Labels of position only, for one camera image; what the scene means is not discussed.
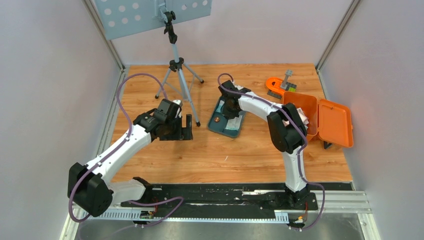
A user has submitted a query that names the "teal sachet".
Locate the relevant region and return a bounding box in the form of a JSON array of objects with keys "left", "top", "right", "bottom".
[{"left": 215, "top": 100, "right": 225, "bottom": 113}]

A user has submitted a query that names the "orange medicine box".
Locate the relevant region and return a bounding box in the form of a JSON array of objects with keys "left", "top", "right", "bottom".
[{"left": 282, "top": 91, "right": 354, "bottom": 148}]

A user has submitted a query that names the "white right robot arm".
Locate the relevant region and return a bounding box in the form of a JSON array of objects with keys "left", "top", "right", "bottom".
[{"left": 218, "top": 80, "right": 307, "bottom": 209}]

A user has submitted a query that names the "clear bag teal gauze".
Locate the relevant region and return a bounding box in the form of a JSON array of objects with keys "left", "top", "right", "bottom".
[{"left": 225, "top": 115, "right": 243, "bottom": 131}]

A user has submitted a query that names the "orange ring toy stand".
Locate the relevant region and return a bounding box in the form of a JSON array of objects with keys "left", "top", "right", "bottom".
[{"left": 265, "top": 69, "right": 297, "bottom": 99}]

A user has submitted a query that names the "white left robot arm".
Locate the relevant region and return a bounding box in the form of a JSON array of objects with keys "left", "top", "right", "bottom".
[{"left": 67, "top": 98, "right": 193, "bottom": 217}]

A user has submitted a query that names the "teal divided tray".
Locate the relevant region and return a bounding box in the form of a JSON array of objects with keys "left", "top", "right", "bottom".
[{"left": 207, "top": 96, "right": 246, "bottom": 139}]

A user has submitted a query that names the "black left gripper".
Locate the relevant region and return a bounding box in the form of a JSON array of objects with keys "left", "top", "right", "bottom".
[{"left": 160, "top": 114, "right": 193, "bottom": 141}]

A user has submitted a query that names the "perforated grey panel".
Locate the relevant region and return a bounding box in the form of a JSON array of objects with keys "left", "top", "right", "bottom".
[{"left": 94, "top": 0, "right": 212, "bottom": 40}]

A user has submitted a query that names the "grey tripod stand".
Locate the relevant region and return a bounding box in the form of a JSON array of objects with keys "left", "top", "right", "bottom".
[{"left": 159, "top": 10, "right": 204, "bottom": 127}]

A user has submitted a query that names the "clear bag white cotton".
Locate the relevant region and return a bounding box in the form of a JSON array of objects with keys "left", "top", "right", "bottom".
[{"left": 282, "top": 107, "right": 309, "bottom": 129}]

